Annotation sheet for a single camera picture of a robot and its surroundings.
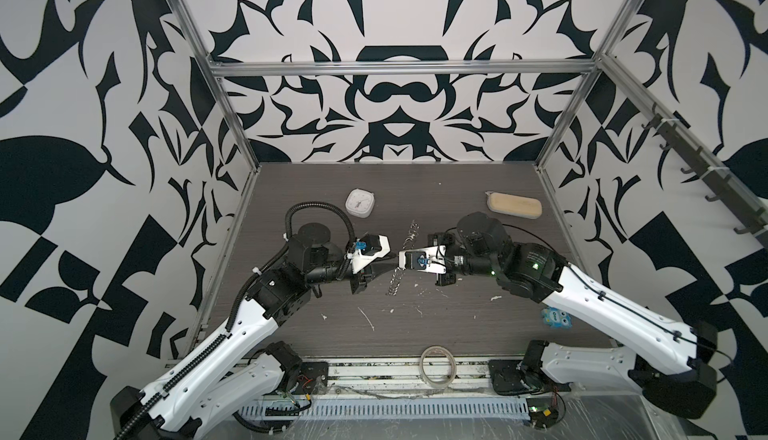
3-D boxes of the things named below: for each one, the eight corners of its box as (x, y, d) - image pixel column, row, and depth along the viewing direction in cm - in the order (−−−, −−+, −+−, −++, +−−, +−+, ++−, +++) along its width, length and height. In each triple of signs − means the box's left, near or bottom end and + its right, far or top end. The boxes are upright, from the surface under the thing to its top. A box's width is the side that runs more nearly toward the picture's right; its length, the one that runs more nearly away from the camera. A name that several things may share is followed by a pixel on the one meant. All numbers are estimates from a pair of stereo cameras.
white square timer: (344, 214, 109) (342, 204, 104) (353, 196, 114) (352, 186, 109) (367, 221, 107) (366, 211, 102) (376, 202, 112) (375, 192, 107)
